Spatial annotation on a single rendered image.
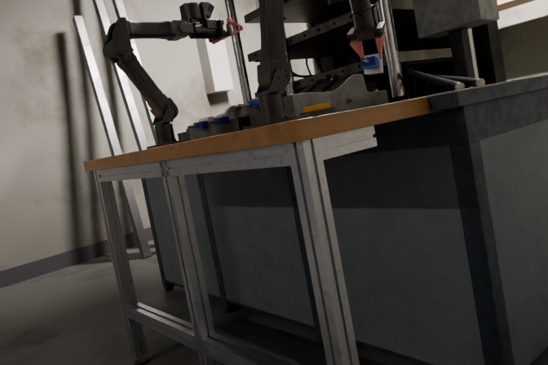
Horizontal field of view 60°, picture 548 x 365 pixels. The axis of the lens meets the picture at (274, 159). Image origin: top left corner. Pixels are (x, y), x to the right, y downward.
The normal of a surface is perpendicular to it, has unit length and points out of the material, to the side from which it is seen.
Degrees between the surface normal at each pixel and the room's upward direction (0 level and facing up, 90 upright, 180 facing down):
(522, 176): 90
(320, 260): 90
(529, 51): 90
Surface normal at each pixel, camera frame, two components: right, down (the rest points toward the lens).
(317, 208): 0.63, -0.07
